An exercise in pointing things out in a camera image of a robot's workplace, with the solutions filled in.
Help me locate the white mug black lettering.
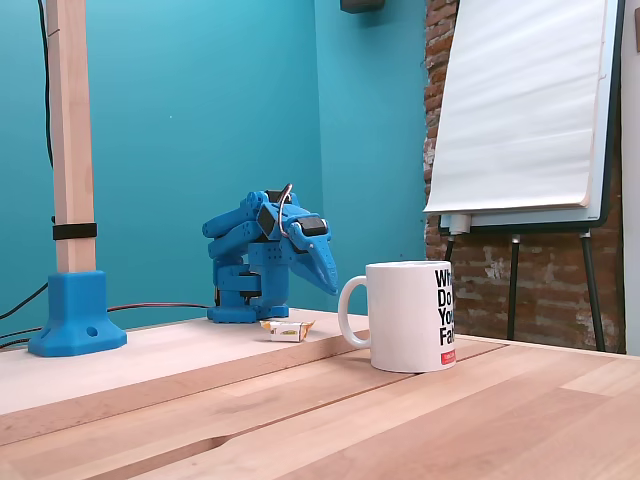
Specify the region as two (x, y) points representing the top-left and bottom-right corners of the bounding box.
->
(337, 259), (459, 375)

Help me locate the red and black cable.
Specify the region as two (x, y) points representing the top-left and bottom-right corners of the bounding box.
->
(0, 301), (214, 352)

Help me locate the white flipchart paper pad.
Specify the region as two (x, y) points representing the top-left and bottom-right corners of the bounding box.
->
(422, 0), (612, 216)

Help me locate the black wall-mounted box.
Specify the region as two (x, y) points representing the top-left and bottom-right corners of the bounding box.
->
(340, 0), (387, 15)

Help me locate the blue post base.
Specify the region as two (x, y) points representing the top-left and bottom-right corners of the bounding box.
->
(28, 270), (128, 359)

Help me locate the sweet white yellow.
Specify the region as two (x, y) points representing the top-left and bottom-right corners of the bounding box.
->
(259, 319), (317, 344)

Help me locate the thin servo wire loop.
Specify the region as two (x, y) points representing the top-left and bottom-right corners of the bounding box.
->
(278, 183), (297, 242)

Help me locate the black cable along post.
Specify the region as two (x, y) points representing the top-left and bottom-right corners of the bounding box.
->
(0, 0), (56, 322)

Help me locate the flipchart easel stand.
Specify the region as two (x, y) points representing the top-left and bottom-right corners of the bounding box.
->
(436, 0), (627, 354)

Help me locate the wooden post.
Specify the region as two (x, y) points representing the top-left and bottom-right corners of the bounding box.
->
(43, 0), (98, 275)

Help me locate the black strap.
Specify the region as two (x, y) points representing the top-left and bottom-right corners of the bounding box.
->
(51, 223), (99, 242)

